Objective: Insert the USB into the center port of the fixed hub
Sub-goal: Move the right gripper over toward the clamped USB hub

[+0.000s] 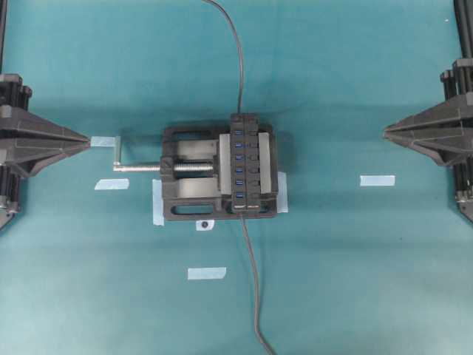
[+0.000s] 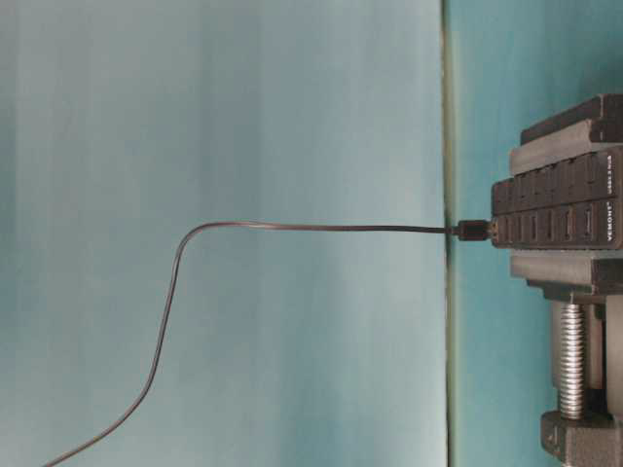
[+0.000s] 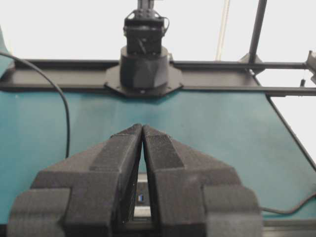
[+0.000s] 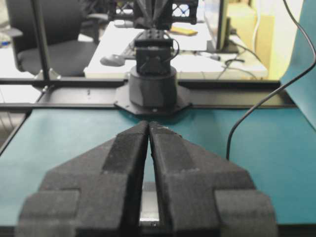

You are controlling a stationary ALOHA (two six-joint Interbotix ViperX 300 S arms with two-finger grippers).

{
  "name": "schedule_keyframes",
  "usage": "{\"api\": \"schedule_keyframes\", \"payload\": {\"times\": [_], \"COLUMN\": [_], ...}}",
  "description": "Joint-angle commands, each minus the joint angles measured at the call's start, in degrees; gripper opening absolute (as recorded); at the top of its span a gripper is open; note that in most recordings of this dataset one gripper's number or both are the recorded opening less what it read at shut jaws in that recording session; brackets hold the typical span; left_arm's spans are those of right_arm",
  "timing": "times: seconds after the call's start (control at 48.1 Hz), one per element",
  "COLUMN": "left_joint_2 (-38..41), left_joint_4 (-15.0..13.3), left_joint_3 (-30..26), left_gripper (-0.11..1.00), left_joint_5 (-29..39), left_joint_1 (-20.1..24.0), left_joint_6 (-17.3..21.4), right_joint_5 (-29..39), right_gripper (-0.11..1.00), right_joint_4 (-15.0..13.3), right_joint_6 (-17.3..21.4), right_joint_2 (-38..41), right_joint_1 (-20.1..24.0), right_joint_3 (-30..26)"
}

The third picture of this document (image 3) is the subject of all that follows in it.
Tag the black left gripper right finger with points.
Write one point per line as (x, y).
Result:
(193, 194)

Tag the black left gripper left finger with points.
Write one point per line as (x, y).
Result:
(83, 195)

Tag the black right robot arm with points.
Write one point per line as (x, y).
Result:
(144, 61)

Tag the black USB hub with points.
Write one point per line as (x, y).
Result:
(142, 210)

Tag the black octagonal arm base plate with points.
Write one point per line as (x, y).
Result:
(143, 84)

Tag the black aluminium frame rail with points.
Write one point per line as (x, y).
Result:
(88, 76)

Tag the black vertical frame post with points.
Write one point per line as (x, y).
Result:
(257, 30)

